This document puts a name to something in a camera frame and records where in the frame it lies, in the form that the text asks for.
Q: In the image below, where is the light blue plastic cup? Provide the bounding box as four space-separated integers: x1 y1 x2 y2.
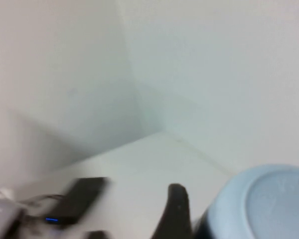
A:
201 163 299 239

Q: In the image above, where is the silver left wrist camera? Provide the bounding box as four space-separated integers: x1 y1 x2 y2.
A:
0 189 25 239

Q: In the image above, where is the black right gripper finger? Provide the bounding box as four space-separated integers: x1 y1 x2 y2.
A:
151 183 193 239

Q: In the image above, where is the black box with blue light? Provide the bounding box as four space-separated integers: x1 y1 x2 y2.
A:
45 176 111 230

